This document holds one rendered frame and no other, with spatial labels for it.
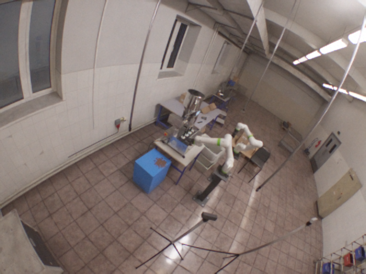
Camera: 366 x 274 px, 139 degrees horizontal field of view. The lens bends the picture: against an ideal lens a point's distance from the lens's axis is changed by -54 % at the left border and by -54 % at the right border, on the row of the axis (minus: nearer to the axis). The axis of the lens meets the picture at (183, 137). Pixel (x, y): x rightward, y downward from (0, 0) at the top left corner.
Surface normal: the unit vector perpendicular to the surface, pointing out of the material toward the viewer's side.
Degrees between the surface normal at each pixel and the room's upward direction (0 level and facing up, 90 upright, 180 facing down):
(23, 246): 0
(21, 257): 0
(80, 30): 90
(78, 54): 90
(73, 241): 0
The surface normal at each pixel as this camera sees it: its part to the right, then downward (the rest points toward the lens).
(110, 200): 0.31, -0.74
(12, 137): 0.79, 0.55
